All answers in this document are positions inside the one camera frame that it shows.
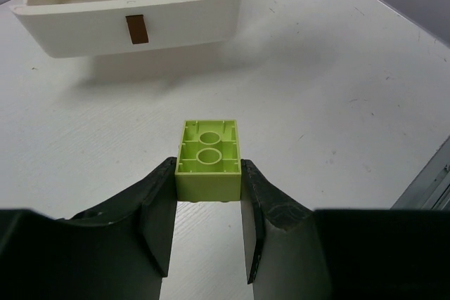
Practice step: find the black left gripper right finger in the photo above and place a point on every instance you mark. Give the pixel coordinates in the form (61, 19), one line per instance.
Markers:
(292, 252)

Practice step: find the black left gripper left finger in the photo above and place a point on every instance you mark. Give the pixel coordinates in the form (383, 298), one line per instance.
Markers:
(118, 249)

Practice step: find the purple and yellow lego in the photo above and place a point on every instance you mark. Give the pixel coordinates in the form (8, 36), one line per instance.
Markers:
(208, 165)

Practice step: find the white three-drawer cabinet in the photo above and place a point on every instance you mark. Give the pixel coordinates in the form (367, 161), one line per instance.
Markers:
(76, 28)

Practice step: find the aluminium front rail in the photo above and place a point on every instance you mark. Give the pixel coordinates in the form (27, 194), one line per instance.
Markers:
(430, 188)

